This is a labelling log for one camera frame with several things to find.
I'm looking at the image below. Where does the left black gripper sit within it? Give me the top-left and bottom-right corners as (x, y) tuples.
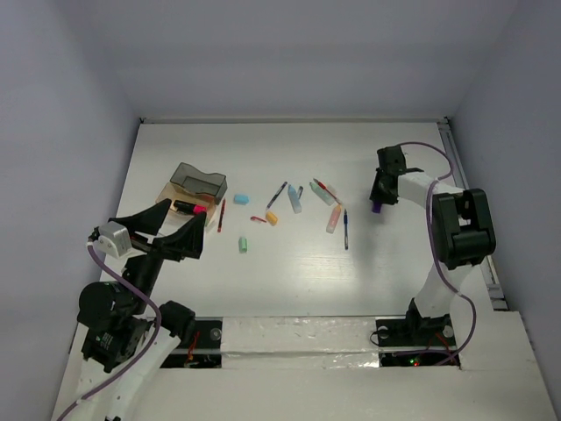
(114, 196), (208, 311)

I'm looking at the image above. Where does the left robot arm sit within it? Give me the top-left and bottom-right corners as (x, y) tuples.
(58, 199), (207, 420)

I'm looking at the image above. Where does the grey translucent container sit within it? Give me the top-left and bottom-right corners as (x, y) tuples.
(170, 162), (228, 204)

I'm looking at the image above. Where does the purple ink pen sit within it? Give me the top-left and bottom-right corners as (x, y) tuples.
(266, 181), (288, 211)

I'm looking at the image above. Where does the red pen clear barrel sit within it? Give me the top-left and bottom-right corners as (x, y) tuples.
(313, 178), (343, 205)

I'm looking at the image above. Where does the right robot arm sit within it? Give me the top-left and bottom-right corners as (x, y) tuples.
(370, 145), (496, 346)

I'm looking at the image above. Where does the red gel pen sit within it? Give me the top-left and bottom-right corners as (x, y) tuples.
(217, 198), (227, 233)

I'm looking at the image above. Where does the red pen cap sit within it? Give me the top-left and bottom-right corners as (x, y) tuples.
(250, 216), (267, 223)

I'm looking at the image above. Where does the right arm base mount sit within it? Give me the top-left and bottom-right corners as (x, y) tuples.
(369, 299), (459, 367)

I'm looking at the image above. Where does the light blue marker cap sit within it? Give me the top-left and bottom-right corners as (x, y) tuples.
(233, 194), (250, 205)

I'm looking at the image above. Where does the light green marker cap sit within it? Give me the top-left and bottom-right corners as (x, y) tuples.
(238, 237), (248, 253)

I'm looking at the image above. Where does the light green marker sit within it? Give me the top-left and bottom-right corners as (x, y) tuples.
(309, 182), (335, 206)

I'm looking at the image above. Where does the orange pastel marker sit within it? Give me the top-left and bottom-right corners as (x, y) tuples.
(326, 204), (343, 234)

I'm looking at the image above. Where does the purple marker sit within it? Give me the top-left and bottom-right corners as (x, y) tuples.
(372, 201), (383, 214)

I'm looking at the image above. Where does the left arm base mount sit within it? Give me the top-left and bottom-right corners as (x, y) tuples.
(160, 318), (223, 369)

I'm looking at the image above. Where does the orange translucent container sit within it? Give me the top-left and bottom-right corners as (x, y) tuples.
(155, 182), (217, 226)

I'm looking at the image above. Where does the blue ballpoint pen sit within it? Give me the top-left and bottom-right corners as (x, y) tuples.
(344, 209), (349, 251)

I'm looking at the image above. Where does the light blue marker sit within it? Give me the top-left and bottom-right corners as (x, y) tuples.
(288, 184), (302, 214)

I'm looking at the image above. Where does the pink black highlighter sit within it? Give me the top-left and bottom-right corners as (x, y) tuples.
(174, 200), (207, 215)

